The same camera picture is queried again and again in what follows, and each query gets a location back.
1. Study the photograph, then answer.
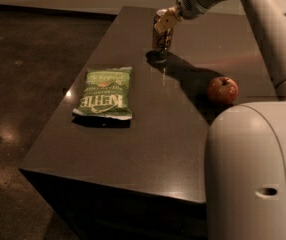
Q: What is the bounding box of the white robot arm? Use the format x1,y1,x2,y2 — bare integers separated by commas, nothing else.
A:
155,0,286,240

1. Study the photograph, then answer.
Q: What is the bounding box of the orange soda can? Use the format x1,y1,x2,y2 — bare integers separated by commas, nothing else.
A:
152,9,174,52

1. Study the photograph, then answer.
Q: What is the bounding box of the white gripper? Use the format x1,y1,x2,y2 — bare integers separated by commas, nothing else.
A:
154,0,226,34

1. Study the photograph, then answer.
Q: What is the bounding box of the red apple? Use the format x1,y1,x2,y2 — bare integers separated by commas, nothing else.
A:
207,77,239,106

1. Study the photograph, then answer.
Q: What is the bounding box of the dark table cabinet base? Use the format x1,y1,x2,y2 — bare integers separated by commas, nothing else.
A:
21,169,208,240

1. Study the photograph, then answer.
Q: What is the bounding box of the green Kettle chip bag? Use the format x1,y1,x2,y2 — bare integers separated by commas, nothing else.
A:
73,66,132,120

